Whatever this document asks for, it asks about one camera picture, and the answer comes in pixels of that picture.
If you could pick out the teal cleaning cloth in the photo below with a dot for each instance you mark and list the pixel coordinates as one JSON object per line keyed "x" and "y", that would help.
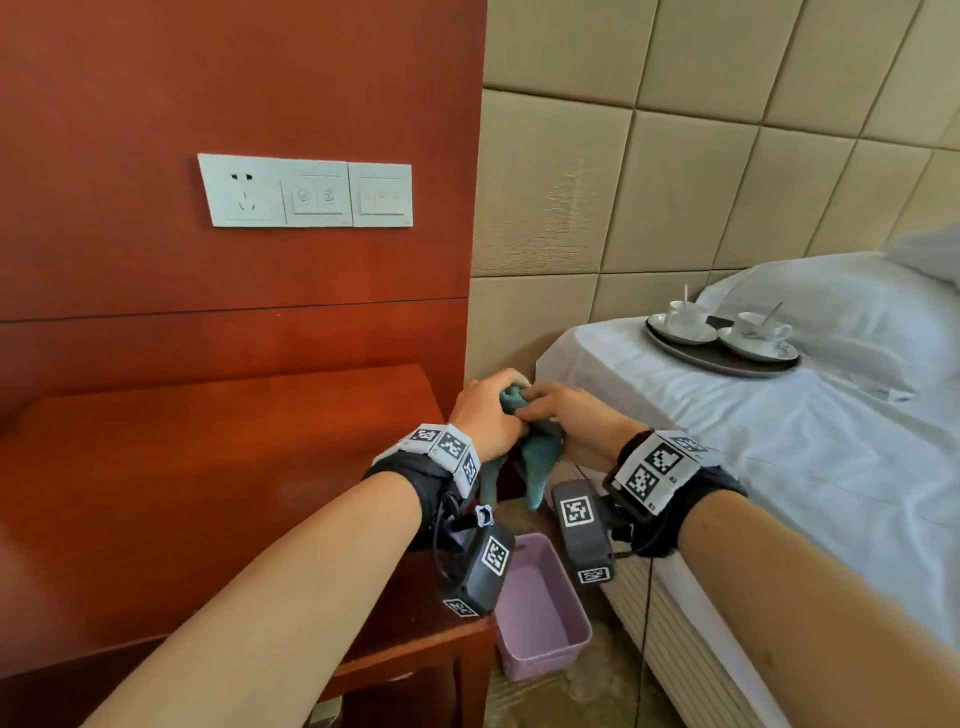
{"x": 540, "y": 457}

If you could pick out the small white pillow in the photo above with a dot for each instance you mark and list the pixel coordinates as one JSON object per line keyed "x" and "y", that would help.
{"x": 930, "y": 255}

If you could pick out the large white pillow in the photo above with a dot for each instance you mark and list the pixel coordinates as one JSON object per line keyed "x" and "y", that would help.
{"x": 847, "y": 315}

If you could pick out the beige padded headboard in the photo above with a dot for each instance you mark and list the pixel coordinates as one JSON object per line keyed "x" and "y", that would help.
{"x": 675, "y": 150}

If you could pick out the white double button switch plate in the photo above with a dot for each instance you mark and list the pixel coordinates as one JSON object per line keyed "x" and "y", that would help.
{"x": 316, "y": 195}

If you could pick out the striped beige bed base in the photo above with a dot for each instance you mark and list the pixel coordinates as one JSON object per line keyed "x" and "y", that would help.
{"x": 690, "y": 660}

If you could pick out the black right wristband with markers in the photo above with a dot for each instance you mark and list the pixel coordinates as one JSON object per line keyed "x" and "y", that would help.
{"x": 697, "y": 495}

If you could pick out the person's right hand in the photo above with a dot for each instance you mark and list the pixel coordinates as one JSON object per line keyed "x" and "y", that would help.
{"x": 592, "y": 427}

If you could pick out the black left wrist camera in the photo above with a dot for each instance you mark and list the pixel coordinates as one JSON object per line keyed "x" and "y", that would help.
{"x": 480, "y": 577}

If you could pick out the brown round tray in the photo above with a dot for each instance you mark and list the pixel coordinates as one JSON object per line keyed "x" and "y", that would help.
{"x": 720, "y": 364}

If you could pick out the person's left hand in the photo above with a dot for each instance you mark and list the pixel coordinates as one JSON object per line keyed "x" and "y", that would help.
{"x": 487, "y": 420}

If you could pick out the black wristband with markers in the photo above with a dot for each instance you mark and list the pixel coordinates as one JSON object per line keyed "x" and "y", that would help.
{"x": 409, "y": 480}
{"x": 697, "y": 495}

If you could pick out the person's left forearm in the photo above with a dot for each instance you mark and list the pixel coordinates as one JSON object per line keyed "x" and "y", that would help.
{"x": 262, "y": 622}

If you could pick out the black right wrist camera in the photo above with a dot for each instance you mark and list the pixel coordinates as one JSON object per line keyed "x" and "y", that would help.
{"x": 585, "y": 544}

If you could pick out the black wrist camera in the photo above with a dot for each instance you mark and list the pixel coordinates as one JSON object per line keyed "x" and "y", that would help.
{"x": 480, "y": 577}
{"x": 585, "y": 544}

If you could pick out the red wooden nightstand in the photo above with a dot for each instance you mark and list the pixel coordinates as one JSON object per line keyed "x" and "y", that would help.
{"x": 187, "y": 487}

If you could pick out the red wooden wall panel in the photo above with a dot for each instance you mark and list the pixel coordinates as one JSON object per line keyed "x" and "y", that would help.
{"x": 225, "y": 90}

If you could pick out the person's right forearm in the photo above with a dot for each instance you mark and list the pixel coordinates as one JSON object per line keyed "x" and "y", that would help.
{"x": 825, "y": 622}

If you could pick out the white bedding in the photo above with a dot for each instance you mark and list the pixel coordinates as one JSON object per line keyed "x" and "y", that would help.
{"x": 787, "y": 450}

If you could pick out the purple plastic bin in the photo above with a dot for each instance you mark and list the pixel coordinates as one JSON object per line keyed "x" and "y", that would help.
{"x": 536, "y": 607}

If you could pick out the black left wristband with markers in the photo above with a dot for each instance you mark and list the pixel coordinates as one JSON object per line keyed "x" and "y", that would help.
{"x": 409, "y": 480}

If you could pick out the white power socket plate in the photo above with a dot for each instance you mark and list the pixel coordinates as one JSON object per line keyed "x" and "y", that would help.
{"x": 244, "y": 191}

